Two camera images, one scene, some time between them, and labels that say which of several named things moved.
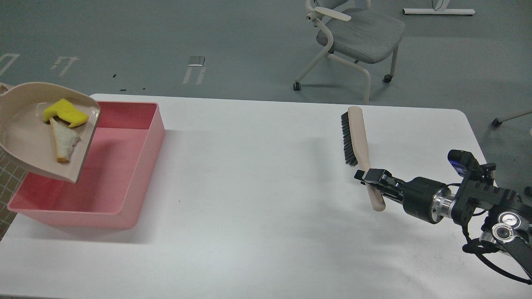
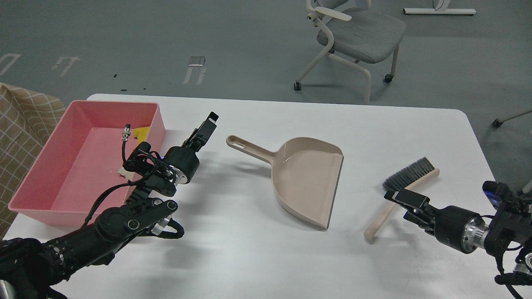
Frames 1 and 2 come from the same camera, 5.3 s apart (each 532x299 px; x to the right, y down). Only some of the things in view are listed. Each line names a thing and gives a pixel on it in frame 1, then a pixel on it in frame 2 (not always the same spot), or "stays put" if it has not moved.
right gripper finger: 390,187 → 416,207
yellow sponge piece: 66,111 → 141,133
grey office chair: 350,34 stays put
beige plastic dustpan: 46,128 → 305,173
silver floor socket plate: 196,61 stays put
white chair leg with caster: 497,121 stays put
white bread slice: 64,139 → 128,175
